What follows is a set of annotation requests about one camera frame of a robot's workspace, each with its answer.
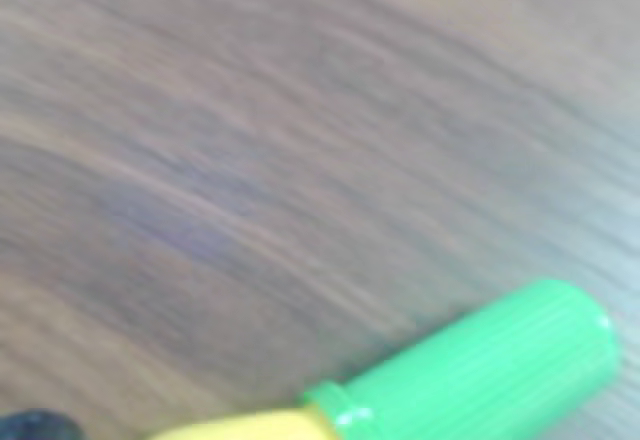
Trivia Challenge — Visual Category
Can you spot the green and yellow marker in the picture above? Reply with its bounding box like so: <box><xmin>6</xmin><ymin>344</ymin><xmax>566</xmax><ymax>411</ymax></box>
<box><xmin>143</xmin><ymin>278</ymin><xmax>622</xmax><ymax>440</ymax></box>

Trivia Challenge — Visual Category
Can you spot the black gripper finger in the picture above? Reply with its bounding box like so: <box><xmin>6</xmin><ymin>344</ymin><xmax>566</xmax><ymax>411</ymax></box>
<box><xmin>0</xmin><ymin>408</ymin><xmax>85</xmax><ymax>440</ymax></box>

